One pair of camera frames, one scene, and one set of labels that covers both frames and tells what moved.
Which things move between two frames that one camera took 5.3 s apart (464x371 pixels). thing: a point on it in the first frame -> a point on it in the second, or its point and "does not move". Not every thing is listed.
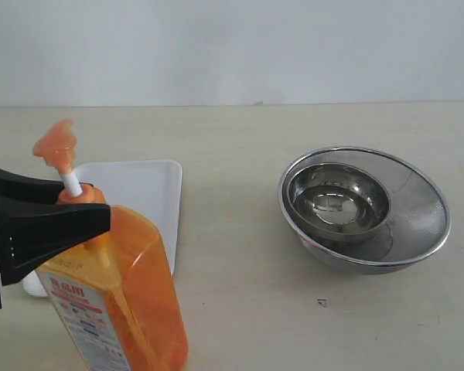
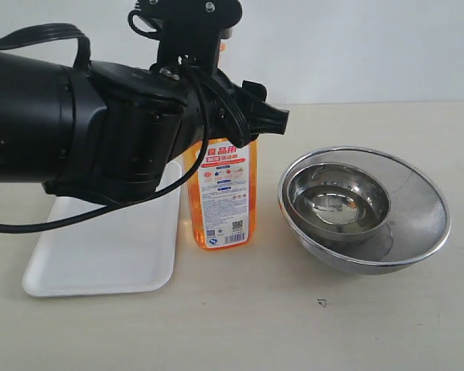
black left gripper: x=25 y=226 -> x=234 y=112
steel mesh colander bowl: x=359 y=211 does not move
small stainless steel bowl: x=342 y=202 does not move
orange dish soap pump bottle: x=127 y=281 -> x=220 y=205
